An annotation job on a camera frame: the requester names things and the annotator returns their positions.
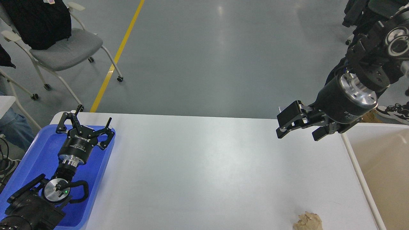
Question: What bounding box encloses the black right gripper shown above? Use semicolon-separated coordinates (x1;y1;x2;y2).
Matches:
276;74;377;141

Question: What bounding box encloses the brown paper ball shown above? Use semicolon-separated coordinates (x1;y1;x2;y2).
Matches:
293;211;323;230

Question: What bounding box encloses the blue plastic tray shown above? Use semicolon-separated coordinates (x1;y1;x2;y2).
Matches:
0;124;115;230

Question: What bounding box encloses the seated person in jeans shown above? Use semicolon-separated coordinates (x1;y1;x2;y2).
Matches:
0;108;35;151

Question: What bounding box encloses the tan right boot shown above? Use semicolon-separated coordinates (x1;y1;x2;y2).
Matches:
361;109;383;123

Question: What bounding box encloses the beige plastic bin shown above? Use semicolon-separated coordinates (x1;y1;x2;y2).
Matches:
342;123;409;230

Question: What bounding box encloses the grey office chair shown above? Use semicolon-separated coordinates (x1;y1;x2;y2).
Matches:
1;2;124;104

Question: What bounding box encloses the person in black trousers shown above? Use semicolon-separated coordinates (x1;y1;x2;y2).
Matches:
324;0;408;97

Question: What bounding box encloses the white chair frame left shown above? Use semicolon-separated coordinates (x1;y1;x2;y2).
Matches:
0;69;42;131

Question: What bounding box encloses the white chair base right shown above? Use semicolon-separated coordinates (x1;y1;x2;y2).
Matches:
345;34;355;46

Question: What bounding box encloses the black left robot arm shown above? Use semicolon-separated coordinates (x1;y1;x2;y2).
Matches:
1;105;115;230

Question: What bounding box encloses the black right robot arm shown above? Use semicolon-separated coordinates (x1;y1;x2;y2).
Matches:
276;0;408;141

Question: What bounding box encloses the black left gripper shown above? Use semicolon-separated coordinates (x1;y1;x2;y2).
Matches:
56;104;115;165

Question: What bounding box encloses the black jacket on chair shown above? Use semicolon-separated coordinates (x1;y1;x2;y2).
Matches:
1;0;72;50

